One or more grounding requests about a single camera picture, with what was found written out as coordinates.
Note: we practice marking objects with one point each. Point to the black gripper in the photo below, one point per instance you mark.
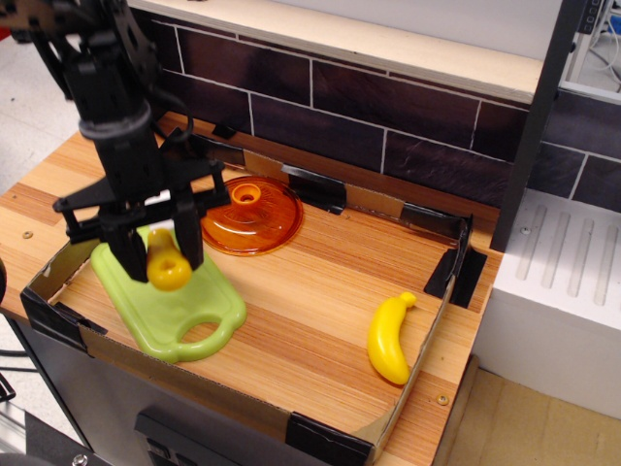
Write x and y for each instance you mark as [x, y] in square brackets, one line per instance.
[145, 182]

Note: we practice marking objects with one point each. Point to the yellow white toy knife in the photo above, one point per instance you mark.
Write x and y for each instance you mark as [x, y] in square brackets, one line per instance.
[167, 267]

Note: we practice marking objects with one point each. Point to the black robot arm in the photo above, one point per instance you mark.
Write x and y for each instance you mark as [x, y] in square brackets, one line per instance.
[105, 65]

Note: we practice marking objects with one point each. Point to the green plastic cutting board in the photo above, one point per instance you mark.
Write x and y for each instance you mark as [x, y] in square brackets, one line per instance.
[188, 324]

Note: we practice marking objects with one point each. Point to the cardboard fence with black tape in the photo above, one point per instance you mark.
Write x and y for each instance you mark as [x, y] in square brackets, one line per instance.
[298, 365]

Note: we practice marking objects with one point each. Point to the orange transparent pot lid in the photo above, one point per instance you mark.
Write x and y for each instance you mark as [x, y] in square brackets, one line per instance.
[263, 215]

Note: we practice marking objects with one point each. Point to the yellow toy banana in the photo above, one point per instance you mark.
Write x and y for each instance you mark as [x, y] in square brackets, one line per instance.
[383, 341]

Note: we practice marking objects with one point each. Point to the light wooden shelf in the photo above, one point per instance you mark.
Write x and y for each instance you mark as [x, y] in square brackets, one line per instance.
[490, 72]

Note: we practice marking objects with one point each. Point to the white toy sink drainboard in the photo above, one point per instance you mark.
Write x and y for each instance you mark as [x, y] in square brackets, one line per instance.
[552, 322]

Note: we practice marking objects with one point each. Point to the dark vertical post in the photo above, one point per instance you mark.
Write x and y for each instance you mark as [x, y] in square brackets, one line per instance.
[559, 49]

